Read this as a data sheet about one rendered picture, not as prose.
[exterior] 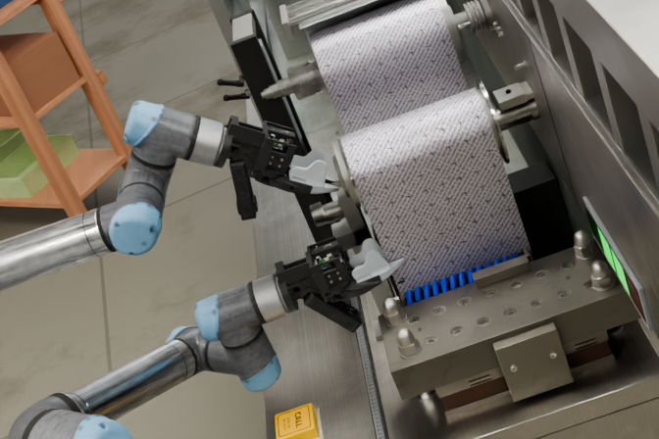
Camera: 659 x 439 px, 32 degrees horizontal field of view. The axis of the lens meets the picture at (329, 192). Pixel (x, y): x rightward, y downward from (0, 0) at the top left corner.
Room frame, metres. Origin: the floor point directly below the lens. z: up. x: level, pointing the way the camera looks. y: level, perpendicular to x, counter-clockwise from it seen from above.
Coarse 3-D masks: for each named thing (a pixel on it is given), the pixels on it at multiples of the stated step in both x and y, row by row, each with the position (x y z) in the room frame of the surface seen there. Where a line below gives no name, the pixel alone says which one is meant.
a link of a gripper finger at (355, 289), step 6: (378, 276) 1.59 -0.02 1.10; (354, 282) 1.60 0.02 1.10; (360, 282) 1.60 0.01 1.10; (366, 282) 1.59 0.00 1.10; (372, 282) 1.59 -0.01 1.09; (378, 282) 1.59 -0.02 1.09; (348, 288) 1.59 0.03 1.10; (354, 288) 1.59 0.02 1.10; (360, 288) 1.58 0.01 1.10; (366, 288) 1.59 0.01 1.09; (372, 288) 1.59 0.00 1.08; (342, 294) 1.59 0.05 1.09; (348, 294) 1.59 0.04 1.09; (354, 294) 1.58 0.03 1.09; (360, 294) 1.58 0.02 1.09
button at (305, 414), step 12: (300, 408) 1.57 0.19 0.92; (312, 408) 1.56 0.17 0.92; (276, 420) 1.57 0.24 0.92; (288, 420) 1.55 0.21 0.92; (300, 420) 1.54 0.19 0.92; (312, 420) 1.53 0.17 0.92; (276, 432) 1.54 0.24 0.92; (288, 432) 1.52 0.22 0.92; (300, 432) 1.51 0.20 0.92; (312, 432) 1.51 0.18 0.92
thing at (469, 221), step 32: (448, 192) 1.61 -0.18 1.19; (480, 192) 1.60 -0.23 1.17; (512, 192) 1.60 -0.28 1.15; (384, 224) 1.62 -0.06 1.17; (416, 224) 1.61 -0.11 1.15; (448, 224) 1.61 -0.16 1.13; (480, 224) 1.61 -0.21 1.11; (512, 224) 1.60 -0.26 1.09; (384, 256) 1.62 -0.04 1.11; (416, 256) 1.62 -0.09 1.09; (448, 256) 1.61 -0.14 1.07; (480, 256) 1.61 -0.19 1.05
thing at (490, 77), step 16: (464, 32) 2.60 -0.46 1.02; (480, 48) 2.32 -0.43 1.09; (480, 64) 2.45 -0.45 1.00; (496, 80) 2.18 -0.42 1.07; (512, 128) 2.17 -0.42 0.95; (528, 128) 1.88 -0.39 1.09; (528, 144) 1.96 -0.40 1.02; (528, 160) 2.05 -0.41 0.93; (544, 160) 1.77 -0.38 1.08; (560, 176) 1.63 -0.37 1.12; (560, 192) 1.69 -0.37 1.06; (576, 208) 1.61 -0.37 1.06; (576, 224) 1.61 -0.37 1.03
